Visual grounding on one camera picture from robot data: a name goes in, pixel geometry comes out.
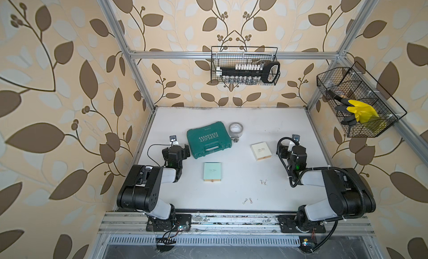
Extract cream jewelry box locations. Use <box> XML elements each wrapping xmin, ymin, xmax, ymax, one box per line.
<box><xmin>251</xmin><ymin>142</ymin><xmax>272</xmax><ymax>161</ymax></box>

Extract mint green jewelry box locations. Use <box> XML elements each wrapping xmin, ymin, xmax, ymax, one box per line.
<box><xmin>203</xmin><ymin>162</ymin><xmax>222</xmax><ymax>182</ymax></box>

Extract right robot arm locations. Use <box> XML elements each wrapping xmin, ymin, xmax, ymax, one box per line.
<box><xmin>276</xmin><ymin>143</ymin><xmax>376</xmax><ymax>226</ymax></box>

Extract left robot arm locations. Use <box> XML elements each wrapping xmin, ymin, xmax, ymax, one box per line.
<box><xmin>117</xmin><ymin>144</ymin><xmax>191</xmax><ymax>221</ymax></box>

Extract green plastic tool case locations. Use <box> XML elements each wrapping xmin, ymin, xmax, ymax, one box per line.
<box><xmin>186</xmin><ymin>122</ymin><xmax>232</xmax><ymax>159</ymax></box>

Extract black pliers in basket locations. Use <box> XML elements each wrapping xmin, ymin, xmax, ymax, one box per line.
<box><xmin>327</xmin><ymin>89</ymin><xmax>357</xmax><ymax>126</ymax></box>

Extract yellow rubber glove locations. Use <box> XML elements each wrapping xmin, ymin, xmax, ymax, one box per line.
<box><xmin>347</xmin><ymin>100</ymin><xmax>380</xmax><ymax>123</ymax></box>

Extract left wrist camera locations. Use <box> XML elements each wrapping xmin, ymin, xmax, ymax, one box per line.
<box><xmin>169</xmin><ymin>135</ymin><xmax>178</xmax><ymax>145</ymax></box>

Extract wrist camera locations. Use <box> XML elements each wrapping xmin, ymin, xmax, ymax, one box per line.
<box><xmin>292</xmin><ymin>134</ymin><xmax>300</xmax><ymax>145</ymax></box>
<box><xmin>169</xmin><ymin>135</ymin><xmax>178</xmax><ymax>145</ymax></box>

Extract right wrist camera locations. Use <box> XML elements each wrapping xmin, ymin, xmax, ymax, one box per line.
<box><xmin>292</xmin><ymin>134</ymin><xmax>300</xmax><ymax>145</ymax></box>

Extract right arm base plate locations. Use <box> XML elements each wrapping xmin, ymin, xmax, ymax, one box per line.
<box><xmin>277</xmin><ymin>214</ymin><xmax>326</xmax><ymax>233</ymax></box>

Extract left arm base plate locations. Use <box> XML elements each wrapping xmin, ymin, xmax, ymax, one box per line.
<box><xmin>146</xmin><ymin>213</ymin><xmax>192</xmax><ymax>232</ymax></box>

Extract black corrugated cable conduit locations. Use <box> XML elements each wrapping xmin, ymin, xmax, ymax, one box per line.
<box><xmin>276</xmin><ymin>137</ymin><xmax>367</xmax><ymax>220</ymax></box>

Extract socket set on black rail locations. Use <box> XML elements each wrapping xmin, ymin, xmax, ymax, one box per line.
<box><xmin>215</xmin><ymin>61</ymin><xmax>281</xmax><ymax>85</ymax></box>

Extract right black wire basket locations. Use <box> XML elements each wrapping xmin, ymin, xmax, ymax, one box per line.
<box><xmin>317</xmin><ymin>61</ymin><xmax>407</xmax><ymax>138</ymax></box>

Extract black wire basket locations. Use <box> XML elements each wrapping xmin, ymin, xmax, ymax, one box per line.
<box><xmin>317</xmin><ymin>61</ymin><xmax>407</xmax><ymax>138</ymax></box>
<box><xmin>211</xmin><ymin>46</ymin><xmax>280</xmax><ymax>85</ymax></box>

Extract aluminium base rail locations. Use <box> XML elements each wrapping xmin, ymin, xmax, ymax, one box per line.
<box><xmin>98</xmin><ymin>211</ymin><xmax>376</xmax><ymax>237</ymax></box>

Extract centre black wire basket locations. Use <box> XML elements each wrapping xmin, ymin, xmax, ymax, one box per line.
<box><xmin>211</xmin><ymin>46</ymin><xmax>280</xmax><ymax>85</ymax></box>

